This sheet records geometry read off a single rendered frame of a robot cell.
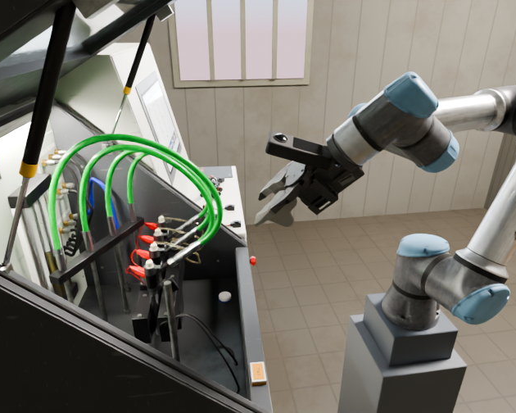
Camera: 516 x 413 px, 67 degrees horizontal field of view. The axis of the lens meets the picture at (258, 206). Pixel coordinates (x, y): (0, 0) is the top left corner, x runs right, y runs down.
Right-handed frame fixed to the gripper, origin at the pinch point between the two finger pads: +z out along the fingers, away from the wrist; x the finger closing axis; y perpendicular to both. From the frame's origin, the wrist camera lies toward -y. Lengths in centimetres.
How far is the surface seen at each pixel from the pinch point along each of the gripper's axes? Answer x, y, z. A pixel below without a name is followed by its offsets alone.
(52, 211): 2.3, -29.2, 35.4
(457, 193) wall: 256, 236, 17
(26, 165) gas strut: -21.1, -33.8, 2.5
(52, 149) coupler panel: 28, -39, 45
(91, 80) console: 42, -42, 28
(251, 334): -4.8, 23.0, 27.1
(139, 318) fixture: -4.6, 1.2, 43.6
